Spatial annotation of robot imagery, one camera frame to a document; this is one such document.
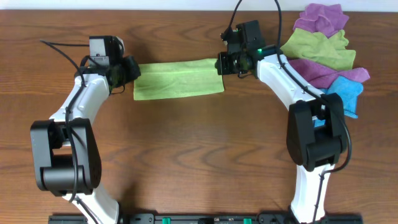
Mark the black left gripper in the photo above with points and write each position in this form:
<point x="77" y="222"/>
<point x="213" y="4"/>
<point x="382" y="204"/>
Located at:
<point x="133" y="68"/>

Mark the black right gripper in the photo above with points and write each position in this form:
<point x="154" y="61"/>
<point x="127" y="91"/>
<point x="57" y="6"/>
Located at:
<point x="221" y="64"/>

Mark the light green microfiber cloth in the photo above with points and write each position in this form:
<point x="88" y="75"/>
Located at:
<point x="177" y="80"/>

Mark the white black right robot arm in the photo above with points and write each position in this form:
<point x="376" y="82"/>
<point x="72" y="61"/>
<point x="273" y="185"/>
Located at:
<point x="316" y="135"/>

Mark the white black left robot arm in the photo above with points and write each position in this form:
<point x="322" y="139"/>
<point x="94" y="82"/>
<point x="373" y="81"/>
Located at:
<point x="67" y="162"/>

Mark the purple microfiber cloth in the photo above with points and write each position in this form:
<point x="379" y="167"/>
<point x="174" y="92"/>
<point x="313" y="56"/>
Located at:
<point x="321" y="76"/>

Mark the olive green crumpled cloth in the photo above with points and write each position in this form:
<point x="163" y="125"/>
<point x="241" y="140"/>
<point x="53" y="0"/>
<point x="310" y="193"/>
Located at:
<point x="317" y="47"/>

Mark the upper purple crumpled cloth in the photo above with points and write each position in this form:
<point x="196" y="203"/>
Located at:
<point x="321" y="18"/>

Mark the blue microfiber cloth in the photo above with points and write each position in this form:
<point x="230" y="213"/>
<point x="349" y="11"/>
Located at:
<point x="347" y="90"/>

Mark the green plastic clip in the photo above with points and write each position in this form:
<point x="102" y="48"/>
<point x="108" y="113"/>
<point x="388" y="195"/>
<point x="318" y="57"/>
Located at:
<point x="247" y="221"/>
<point x="166" y="220"/>

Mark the black aluminium mounting rail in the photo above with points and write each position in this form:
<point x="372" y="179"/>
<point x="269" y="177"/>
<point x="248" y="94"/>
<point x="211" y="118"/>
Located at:
<point x="263" y="218"/>

